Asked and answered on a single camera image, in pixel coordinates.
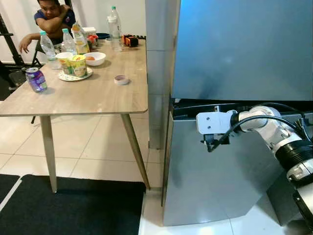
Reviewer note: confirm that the black floor mat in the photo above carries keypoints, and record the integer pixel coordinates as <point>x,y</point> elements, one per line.
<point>6,186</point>
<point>83,210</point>

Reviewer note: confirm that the seated man in blue shirt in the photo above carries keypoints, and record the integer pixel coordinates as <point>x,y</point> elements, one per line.
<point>51,19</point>

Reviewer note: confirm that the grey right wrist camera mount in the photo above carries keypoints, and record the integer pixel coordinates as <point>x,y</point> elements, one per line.
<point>212,122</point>

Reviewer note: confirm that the yellow juice pouch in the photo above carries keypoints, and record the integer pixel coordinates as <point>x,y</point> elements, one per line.
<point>80,41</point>

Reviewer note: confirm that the white noodle cup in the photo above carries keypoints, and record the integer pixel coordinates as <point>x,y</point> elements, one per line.
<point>62,61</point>

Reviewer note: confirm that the purple drink can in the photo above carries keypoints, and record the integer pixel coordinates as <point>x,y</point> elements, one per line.
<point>36,81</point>

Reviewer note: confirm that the dark blue bowl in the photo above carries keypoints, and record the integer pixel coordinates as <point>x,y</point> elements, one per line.
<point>102,35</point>

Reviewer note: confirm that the light wooden table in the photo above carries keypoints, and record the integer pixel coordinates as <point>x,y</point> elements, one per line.
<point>88,98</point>

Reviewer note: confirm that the orange black device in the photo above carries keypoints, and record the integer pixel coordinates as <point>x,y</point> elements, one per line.
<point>130,41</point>

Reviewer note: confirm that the large clear plastic bottle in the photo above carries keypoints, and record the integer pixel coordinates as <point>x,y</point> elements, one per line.
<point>115,32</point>

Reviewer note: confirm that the white flat box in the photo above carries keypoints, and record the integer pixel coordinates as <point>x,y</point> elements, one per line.
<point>89,31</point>

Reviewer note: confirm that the silver grey fridge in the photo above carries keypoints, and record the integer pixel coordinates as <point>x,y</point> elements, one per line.
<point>230,49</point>

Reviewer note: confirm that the small red container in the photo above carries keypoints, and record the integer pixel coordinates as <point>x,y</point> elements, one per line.
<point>93,41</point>

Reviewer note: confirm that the white tape roll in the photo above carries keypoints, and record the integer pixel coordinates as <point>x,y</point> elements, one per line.
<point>122,80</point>

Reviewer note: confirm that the black gym rack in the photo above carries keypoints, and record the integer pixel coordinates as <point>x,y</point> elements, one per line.
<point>12,46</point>

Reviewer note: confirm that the teal cap water bottle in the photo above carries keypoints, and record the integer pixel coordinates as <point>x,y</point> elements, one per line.
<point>48,49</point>
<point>69,45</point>

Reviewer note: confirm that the white bowl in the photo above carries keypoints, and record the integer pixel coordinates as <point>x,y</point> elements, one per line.
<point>95,59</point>

